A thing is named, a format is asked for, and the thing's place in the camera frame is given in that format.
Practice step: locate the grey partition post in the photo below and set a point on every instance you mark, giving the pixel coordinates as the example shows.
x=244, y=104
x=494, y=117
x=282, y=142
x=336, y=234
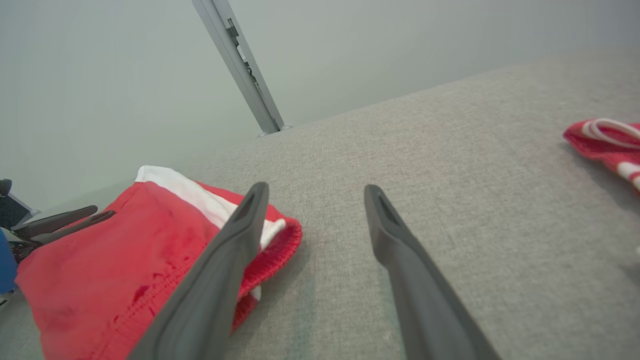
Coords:
x=231, y=60

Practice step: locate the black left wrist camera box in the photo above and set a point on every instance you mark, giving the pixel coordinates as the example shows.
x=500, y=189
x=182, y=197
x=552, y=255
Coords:
x=10, y=212

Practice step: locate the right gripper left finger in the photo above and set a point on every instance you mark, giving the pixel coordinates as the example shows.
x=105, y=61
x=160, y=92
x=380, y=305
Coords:
x=215, y=290

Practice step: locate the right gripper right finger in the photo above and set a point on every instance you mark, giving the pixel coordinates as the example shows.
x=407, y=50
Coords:
x=425, y=295

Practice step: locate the red and white shorts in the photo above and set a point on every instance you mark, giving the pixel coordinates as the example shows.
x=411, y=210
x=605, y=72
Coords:
x=600, y=151

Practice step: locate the red jersey with number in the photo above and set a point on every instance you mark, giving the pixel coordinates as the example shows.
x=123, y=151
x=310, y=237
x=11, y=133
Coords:
x=100, y=270

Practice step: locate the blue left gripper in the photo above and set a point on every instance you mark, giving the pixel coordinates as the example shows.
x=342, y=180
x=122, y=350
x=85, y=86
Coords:
x=6, y=267

